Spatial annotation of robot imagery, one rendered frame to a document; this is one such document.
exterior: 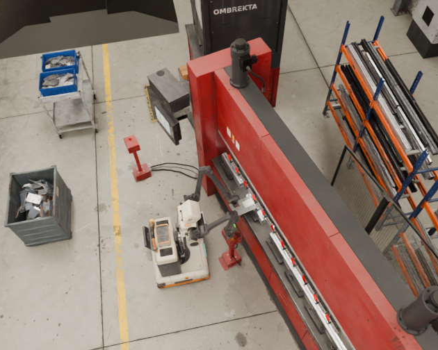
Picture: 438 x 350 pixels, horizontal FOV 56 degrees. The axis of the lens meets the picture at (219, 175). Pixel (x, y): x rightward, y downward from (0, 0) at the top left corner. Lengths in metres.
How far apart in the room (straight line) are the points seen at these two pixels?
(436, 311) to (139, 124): 5.36
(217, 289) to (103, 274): 1.50
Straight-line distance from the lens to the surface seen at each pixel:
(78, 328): 5.58
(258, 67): 4.51
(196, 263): 5.24
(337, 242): 3.20
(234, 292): 5.39
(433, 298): 2.72
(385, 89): 5.59
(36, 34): 0.79
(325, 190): 3.40
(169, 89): 4.59
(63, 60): 6.93
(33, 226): 5.66
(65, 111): 7.04
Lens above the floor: 5.12
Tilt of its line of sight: 56 degrees down
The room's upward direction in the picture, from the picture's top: 3 degrees counter-clockwise
